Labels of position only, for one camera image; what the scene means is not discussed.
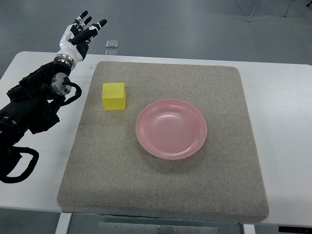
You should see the black label plate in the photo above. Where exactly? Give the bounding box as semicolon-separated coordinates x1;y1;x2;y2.
278;226;312;234

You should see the yellow block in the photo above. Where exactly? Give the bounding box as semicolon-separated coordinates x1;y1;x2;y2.
102;82;126;111

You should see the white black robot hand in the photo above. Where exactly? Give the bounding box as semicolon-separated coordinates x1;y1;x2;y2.
56;11;107;70

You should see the pink plate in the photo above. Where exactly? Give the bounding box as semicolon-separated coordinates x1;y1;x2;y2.
136;99;208;160

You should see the grey metal base plate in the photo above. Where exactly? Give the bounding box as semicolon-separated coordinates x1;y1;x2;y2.
97;222;220;234

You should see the metal chair leg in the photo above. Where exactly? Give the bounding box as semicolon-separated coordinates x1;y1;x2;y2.
247;0;260;23

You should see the clear acrylic stand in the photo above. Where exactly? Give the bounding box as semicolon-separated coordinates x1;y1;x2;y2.
105;40;119;56

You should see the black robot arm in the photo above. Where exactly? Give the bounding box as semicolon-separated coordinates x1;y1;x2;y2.
0;54;82;183

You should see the beige fabric mat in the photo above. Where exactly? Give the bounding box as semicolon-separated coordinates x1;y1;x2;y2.
58;61;269;223

